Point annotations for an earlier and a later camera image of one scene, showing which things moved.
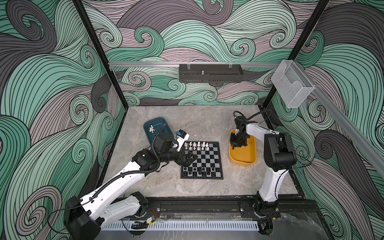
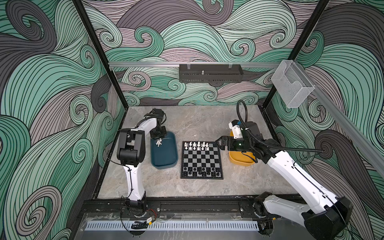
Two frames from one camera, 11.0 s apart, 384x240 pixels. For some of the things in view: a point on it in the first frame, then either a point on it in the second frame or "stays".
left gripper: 186,162 to 163,133
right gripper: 233,143 to 223,146
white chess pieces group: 194,146 stays
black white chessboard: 208,164 stays
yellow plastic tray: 244,155 stays
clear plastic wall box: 292,86 stays
